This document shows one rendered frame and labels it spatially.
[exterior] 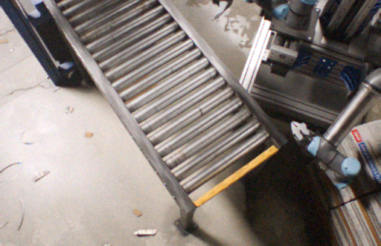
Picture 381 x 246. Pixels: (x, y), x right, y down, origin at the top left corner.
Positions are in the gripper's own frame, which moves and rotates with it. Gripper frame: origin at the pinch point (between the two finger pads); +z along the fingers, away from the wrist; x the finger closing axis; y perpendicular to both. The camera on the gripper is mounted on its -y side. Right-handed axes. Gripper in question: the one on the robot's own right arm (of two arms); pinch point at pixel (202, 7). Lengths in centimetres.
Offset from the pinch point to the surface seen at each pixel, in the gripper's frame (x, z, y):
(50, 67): 76, 47, 112
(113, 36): 36, 18, 49
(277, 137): -55, -1, 37
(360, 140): -81, -26, 30
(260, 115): -42, -3, 38
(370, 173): -93, -18, 28
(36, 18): 80, 39, 65
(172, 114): -15, 25, 42
